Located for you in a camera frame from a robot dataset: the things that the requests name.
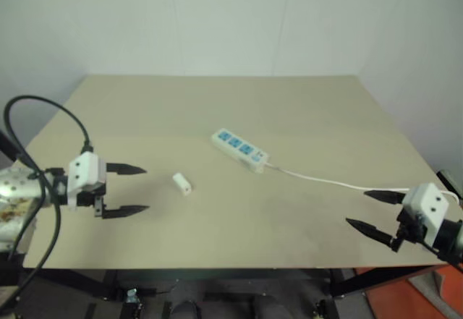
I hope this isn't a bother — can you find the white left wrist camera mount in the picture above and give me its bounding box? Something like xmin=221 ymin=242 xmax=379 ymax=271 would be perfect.
xmin=67 ymin=153 xmax=107 ymax=213

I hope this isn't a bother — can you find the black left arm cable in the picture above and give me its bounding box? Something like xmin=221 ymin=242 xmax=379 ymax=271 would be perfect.
xmin=0 ymin=95 xmax=95 ymax=319

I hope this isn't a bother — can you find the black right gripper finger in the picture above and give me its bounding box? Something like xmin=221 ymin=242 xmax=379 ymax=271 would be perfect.
xmin=345 ymin=217 xmax=393 ymax=250
xmin=363 ymin=190 xmax=411 ymax=205

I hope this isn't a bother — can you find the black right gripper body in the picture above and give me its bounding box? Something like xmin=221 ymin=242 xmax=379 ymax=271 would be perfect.
xmin=387 ymin=192 xmax=428 ymax=254

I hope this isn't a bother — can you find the white plug adapter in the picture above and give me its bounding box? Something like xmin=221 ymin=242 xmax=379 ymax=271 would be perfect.
xmin=172 ymin=172 xmax=195 ymax=197

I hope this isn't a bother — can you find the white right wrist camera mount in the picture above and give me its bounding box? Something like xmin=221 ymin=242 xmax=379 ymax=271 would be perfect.
xmin=402 ymin=183 xmax=451 ymax=247

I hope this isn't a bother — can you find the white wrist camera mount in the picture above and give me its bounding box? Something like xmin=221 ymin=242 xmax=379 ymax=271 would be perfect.
xmin=67 ymin=153 xmax=107 ymax=213
xmin=402 ymin=183 xmax=451 ymax=247

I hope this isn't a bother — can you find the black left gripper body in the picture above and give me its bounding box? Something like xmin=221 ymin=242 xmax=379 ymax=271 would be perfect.
xmin=76 ymin=161 xmax=114 ymax=219

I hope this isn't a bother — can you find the white power cable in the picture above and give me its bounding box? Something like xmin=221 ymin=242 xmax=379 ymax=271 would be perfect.
xmin=266 ymin=163 xmax=459 ymax=205

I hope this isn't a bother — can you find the orange floor mat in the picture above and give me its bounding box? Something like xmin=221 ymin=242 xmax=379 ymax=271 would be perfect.
xmin=352 ymin=264 xmax=463 ymax=319

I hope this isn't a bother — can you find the white power strip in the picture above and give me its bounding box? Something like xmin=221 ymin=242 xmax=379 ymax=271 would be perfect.
xmin=211 ymin=127 xmax=271 ymax=175

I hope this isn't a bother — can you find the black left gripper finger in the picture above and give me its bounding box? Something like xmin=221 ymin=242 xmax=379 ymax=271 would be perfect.
xmin=101 ymin=205 xmax=150 ymax=220
xmin=106 ymin=163 xmax=147 ymax=176

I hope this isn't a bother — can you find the dark rounded shape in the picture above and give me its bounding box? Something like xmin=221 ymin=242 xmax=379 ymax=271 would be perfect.
xmin=170 ymin=300 xmax=200 ymax=319

